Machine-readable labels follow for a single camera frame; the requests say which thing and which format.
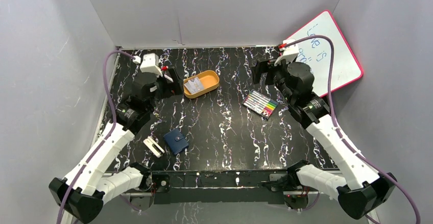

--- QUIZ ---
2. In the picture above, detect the pack of coloured markers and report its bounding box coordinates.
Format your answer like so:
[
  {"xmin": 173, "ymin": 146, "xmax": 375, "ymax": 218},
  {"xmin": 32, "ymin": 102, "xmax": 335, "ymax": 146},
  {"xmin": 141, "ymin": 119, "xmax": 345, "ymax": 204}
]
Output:
[{"xmin": 242, "ymin": 90, "xmax": 278, "ymax": 119}]

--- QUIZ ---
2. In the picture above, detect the orange oval tray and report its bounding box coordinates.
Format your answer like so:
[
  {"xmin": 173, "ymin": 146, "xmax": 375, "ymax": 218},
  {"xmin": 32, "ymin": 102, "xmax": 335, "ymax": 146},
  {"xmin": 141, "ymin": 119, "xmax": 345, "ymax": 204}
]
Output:
[{"xmin": 183, "ymin": 70, "xmax": 220, "ymax": 99}]

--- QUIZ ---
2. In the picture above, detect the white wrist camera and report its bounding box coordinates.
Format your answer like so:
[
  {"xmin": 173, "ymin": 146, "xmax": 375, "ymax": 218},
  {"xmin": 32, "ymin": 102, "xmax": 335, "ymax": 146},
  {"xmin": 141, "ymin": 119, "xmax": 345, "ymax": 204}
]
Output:
[
  {"xmin": 274, "ymin": 38, "xmax": 299, "ymax": 66},
  {"xmin": 132, "ymin": 53, "xmax": 163, "ymax": 77}
]

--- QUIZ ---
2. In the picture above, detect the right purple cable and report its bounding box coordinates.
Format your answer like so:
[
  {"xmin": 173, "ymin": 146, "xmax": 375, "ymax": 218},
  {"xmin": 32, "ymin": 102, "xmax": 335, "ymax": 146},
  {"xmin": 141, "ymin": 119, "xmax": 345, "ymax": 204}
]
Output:
[{"xmin": 282, "ymin": 35, "xmax": 421, "ymax": 224}]

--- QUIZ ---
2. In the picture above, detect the pink framed whiteboard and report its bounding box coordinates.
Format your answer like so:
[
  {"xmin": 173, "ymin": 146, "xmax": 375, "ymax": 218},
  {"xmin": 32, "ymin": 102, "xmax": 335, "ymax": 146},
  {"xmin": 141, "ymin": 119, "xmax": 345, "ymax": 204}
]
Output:
[{"xmin": 285, "ymin": 10, "xmax": 364, "ymax": 98}]

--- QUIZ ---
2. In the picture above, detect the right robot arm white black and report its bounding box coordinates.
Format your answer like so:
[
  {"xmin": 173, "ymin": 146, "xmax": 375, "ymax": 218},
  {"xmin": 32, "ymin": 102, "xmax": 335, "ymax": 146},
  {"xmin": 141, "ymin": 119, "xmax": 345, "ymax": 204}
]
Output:
[{"xmin": 251, "ymin": 60, "xmax": 395, "ymax": 219}]

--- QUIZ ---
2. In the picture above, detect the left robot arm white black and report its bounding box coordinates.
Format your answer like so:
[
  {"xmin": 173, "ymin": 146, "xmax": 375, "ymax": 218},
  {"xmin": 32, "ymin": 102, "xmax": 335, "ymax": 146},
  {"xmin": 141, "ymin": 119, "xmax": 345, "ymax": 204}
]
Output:
[{"xmin": 49, "ymin": 66, "xmax": 183, "ymax": 223}]

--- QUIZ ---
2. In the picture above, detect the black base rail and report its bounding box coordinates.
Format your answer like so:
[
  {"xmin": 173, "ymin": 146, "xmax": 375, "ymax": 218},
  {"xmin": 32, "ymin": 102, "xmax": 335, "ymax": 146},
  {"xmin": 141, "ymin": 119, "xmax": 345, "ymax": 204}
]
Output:
[{"xmin": 123, "ymin": 169, "xmax": 318, "ymax": 211}]

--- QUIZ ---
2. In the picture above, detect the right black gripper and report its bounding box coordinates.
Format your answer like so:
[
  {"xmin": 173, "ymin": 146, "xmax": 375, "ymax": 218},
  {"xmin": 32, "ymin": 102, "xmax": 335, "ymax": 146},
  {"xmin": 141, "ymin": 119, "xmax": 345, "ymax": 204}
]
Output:
[{"xmin": 250, "ymin": 57, "xmax": 296, "ymax": 104}]

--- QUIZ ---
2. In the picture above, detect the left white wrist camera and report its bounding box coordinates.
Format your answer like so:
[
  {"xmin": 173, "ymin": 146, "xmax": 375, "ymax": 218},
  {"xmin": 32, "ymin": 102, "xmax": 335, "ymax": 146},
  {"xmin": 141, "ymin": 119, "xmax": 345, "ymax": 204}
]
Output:
[{"xmin": 132, "ymin": 53, "xmax": 163, "ymax": 77}]

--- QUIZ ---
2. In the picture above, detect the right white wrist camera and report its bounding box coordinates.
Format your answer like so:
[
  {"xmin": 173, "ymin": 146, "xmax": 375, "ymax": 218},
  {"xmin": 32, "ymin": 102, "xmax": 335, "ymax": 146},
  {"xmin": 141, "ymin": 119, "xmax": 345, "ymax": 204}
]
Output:
[{"xmin": 274, "ymin": 38, "xmax": 299, "ymax": 66}]

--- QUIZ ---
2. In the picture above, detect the blue leather card holder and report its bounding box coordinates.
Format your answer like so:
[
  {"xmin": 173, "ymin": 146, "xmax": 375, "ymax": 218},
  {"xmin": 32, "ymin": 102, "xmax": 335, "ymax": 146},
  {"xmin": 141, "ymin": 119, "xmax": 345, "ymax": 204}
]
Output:
[{"xmin": 163, "ymin": 128, "xmax": 189, "ymax": 155}]

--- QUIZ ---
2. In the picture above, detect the white eraser block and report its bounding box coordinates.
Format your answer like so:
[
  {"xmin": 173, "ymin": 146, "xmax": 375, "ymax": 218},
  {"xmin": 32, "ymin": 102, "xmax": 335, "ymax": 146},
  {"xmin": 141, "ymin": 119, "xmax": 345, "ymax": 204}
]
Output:
[{"xmin": 143, "ymin": 136, "xmax": 165, "ymax": 158}]

